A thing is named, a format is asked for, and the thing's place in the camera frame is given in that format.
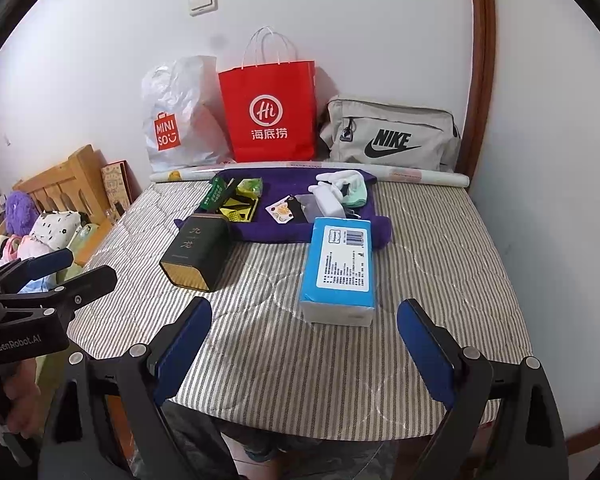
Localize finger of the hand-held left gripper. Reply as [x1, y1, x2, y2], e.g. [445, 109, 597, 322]
[0, 265, 118, 333]
[0, 247, 75, 296]

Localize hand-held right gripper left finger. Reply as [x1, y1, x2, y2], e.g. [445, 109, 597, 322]
[40, 296, 213, 480]

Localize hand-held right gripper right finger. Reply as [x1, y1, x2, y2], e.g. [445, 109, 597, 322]
[396, 298, 570, 480]

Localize yellow pouch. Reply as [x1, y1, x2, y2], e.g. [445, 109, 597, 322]
[219, 192, 260, 223]

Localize dark green sachet packet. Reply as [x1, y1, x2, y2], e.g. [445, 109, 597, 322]
[198, 176, 237, 213]

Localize fruit print tissue packet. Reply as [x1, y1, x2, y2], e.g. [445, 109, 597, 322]
[265, 199, 296, 223]

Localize mint green sock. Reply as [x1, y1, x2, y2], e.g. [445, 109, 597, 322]
[342, 182, 376, 208]

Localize white sock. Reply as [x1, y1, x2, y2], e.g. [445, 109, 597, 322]
[308, 182, 351, 216]

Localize translucent zip bag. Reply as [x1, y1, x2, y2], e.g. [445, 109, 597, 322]
[300, 192, 326, 223]

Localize white glove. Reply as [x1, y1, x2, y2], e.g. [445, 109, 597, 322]
[315, 169, 366, 191]

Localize person's left hand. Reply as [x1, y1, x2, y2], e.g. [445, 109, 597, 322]
[0, 357, 43, 428]

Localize colourful bedding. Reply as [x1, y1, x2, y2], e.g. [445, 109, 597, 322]
[0, 232, 46, 276]

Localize white dotted pillow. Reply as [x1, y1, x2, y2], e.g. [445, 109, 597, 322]
[27, 210, 83, 253]

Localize purple plush toy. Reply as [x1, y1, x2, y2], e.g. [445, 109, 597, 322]
[4, 191, 42, 236]

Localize wooden headboard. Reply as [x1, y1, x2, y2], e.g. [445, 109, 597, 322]
[12, 144, 113, 241]

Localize striped quilt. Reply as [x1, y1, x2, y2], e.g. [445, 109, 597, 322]
[67, 180, 533, 443]

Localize brown patterned notebook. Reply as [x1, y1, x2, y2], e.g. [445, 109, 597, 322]
[101, 160, 133, 211]

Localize dark green tea tin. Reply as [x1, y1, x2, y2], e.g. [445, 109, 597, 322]
[159, 212, 232, 293]

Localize person's legs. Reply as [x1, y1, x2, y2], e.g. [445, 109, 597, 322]
[165, 402, 396, 480]

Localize blue and white box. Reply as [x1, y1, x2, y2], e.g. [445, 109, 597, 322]
[299, 217, 377, 327]

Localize purple cloth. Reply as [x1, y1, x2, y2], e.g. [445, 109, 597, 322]
[174, 167, 393, 250]

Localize rolled white paper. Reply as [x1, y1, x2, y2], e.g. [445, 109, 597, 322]
[149, 161, 468, 188]

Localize white plastic shopping bag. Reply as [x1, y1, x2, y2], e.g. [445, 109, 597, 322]
[141, 55, 236, 173]

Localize grey waist bag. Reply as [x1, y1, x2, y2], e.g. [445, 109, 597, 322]
[320, 95, 462, 173]

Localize red paper bag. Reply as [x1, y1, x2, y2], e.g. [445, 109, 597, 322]
[217, 26, 317, 163]

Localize wooden door frame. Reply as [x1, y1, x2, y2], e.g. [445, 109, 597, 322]
[455, 0, 497, 176]

